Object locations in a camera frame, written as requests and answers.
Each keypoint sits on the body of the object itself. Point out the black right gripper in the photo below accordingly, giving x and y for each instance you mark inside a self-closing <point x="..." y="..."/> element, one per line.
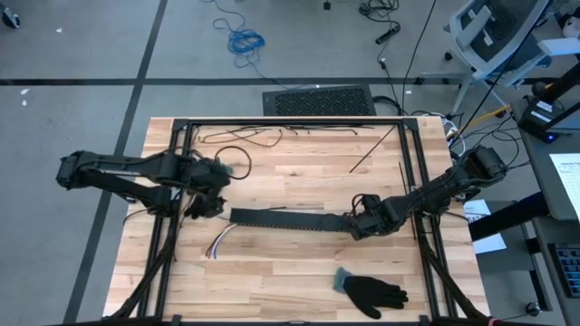
<point x="369" y="222"/>

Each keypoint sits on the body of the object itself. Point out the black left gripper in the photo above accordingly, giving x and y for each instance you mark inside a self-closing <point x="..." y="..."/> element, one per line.
<point x="210" y="176"/>

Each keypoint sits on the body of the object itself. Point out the black work glove green cuff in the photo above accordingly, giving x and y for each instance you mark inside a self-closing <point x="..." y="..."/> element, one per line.
<point x="376" y="292"/>

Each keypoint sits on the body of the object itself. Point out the black duct cover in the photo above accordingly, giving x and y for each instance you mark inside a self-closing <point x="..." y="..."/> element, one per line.
<point x="290" y="218"/>

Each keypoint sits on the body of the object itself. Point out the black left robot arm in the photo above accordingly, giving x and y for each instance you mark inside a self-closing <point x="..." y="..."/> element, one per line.
<point x="136" y="169"/>

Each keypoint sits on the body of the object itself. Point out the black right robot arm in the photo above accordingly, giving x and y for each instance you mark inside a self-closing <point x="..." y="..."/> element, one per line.
<point x="453" y="183"/>

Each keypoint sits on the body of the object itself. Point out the white floor paper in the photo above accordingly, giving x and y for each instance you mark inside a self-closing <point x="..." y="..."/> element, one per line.
<point x="491" y="244"/>

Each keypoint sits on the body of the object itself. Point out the black perforated computer case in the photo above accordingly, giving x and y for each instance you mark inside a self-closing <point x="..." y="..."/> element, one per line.
<point x="317" y="100"/>

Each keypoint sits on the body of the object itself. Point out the black desk bar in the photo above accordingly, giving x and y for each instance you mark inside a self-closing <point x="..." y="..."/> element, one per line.
<point x="507" y="217"/>

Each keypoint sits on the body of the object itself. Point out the black power plug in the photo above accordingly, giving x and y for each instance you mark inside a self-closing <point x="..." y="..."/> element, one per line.
<point x="383" y="63"/>

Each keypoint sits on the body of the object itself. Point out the operator side desk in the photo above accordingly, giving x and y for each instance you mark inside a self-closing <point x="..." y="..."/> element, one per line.
<point x="539" y="181"/>

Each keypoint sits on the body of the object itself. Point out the black caster wheel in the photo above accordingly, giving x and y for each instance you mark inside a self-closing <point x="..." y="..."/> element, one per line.
<point x="11" y="18"/>
<point x="533" y="309"/>

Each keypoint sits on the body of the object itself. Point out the black power strip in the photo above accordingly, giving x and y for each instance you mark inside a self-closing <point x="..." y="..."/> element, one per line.
<point x="389" y="34"/>

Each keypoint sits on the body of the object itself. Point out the black box device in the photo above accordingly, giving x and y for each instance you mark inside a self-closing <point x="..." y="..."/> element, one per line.
<point x="539" y="120"/>

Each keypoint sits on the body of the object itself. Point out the white sheet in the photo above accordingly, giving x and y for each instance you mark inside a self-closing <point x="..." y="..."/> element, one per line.
<point x="568" y="181"/>

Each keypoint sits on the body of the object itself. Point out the black keyboard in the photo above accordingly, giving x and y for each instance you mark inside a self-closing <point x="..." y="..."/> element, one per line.
<point x="568" y="271"/>

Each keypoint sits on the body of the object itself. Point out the operator keyboard desk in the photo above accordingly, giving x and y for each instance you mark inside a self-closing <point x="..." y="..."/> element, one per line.
<point x="555" y="312"/>

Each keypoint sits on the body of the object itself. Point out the small black floor object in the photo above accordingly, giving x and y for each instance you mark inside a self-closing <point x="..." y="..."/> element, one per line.
<point x="327" y="5"/>

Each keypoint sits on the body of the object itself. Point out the grey mesh office chair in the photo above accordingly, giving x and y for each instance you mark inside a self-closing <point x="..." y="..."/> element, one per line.
<point x="498" y="36"/>

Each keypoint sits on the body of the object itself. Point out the black aluminium post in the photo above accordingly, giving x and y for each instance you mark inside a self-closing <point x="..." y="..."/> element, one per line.
<point x="566" y="81"/>

